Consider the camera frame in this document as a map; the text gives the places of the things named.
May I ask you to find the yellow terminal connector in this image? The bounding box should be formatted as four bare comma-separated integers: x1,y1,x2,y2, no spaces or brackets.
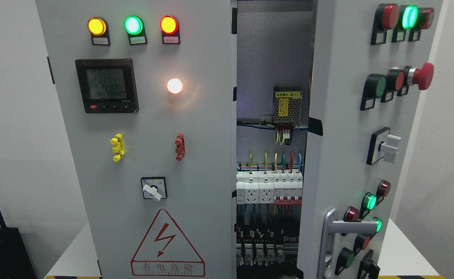
110,134,126,162

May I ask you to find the red electric hazard sticker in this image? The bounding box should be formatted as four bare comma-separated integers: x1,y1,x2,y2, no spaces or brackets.
130,209,206,277

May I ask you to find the black box with antenna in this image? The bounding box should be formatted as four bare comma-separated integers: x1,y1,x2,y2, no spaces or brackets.
0,211,36,279

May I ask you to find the silver door handle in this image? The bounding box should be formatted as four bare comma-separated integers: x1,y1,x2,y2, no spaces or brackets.
317,208,378,279

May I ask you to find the red indicator lamp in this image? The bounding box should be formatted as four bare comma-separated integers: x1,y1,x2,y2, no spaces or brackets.
160,15,181,45

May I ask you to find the white rotary selector switch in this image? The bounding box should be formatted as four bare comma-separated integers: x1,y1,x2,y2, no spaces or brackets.
141,176,167,202

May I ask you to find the white selector switch right door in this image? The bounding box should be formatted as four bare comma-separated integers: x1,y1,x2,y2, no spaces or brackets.
366,127,402,165

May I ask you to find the grey cabinet door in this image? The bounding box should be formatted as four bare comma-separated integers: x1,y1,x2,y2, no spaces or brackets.
298,0,443,279
36,0,236,279

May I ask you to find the black digital power meter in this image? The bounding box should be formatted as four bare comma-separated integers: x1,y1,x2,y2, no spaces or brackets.
75,59,139,114

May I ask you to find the green indicator lamp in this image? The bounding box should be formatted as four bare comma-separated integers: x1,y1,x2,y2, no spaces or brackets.
124,15,148,45

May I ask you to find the red terminal connector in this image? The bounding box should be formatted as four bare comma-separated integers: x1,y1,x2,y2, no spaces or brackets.
174,133,185,161

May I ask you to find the yellow indicator lamp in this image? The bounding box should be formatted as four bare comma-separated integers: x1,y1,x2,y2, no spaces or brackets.
87,17,111,46

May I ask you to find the white glowing indicator lamp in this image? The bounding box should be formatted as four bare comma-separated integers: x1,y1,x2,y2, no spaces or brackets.
167,78,183,94

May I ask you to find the red emergency stop button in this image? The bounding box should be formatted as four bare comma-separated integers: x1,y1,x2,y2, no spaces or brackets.
403,62,434,90

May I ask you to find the metal mesh power supply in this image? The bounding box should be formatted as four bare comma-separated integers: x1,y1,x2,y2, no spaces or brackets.
273,86,303,125

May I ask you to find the white socket breaker row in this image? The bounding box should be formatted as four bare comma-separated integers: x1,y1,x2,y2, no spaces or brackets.
236,169,303,205

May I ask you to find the lower relay terminal row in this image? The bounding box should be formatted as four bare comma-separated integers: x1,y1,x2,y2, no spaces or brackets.
234,222,300,267

